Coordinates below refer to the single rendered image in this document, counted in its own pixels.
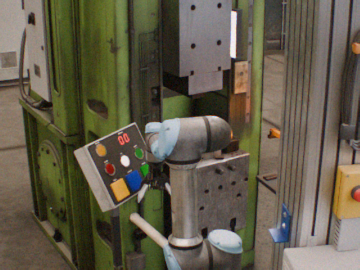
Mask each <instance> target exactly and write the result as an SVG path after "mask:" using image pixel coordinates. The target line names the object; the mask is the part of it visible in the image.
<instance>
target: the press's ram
mask: <svg viewBox="0 0 360 270"><path fill-rule="evenodd" d="M231 4H232V0H161V7H162V43H163V67H162V70H163V71H166V72H168V73H171V74H173V75H175V76H178V77H185V76H190V75H191V74H192V75H197V74H201V73H208V72H212V71H218V70H219V71H223V70H227V69H230V67H231V25H232V19H231Z"/></svg>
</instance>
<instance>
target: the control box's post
mask: <svg viewBox="0 0 360 270"><path fill-rule="evenodd" d="M109 215H110V225H111V235H112V255H113V264H114V266H115V267H119V266H121V265H123V264H122V241H121V229H120V211H119V206H118V207H117V208H115V209H111V210H109Z"/></svg>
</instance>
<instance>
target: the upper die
mask: <svg viewBox="0 0 360 270"><path fill-rule="evenodd" d="M162 79H163V84H165V85H166V86H169V87H171V88H174V89H176V90H178V91H180V92H182V93H184V94H186V95H194V94H199V93H204V92H208V91H214V90H218V89H222V71H219V70H218V71H212V72H208V73H201V74H197V75H192V74H191V75H190V76H182V77H178V76H175V75H173V74H171V73H168V72H166V71H163V70H162Z"/></svg>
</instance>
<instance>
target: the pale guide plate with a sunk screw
mask: <svg viewBox="0 0 360 270"><path fill-rule="evenodd" d="M247 83H248V61H243V62H234V63H233V78H232V93H233V94H237V93H243V92H246V91H247Z"/></svg>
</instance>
